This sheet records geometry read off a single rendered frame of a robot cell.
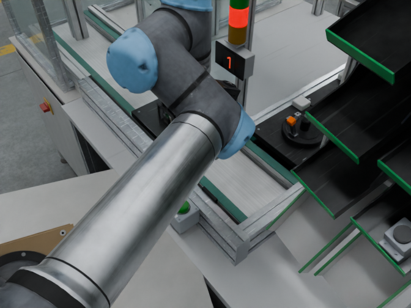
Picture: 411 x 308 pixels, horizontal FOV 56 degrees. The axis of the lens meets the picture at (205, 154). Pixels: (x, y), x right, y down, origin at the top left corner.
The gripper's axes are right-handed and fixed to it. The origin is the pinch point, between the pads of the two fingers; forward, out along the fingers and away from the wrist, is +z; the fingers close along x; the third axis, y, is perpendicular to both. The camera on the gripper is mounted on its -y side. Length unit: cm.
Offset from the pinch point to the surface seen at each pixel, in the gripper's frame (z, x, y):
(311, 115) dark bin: -13.7, 16.3, -12.2
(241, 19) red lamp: -10.2, -21.7, -30.7
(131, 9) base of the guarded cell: 37, -131, -56
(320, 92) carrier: 26, -15, -66
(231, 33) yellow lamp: -5.7, -23.6, -29.3
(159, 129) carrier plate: 26.2, -35.0, -10.5
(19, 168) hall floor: 123, -151, 26
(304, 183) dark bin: 4.0, 18.5, -13.2
